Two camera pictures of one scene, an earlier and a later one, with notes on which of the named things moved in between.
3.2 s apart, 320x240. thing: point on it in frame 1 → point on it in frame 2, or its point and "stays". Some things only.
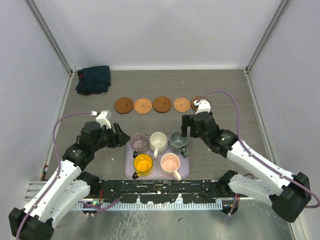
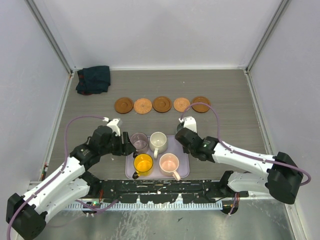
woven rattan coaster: x=142 y=106 stays
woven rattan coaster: x=181 y=104 stays
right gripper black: x=187 y=121 → x=185 y=150
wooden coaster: x=123 y=105 stays
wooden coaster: x=162 y=104 stays
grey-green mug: x=177 y=143 → x=179 y=127
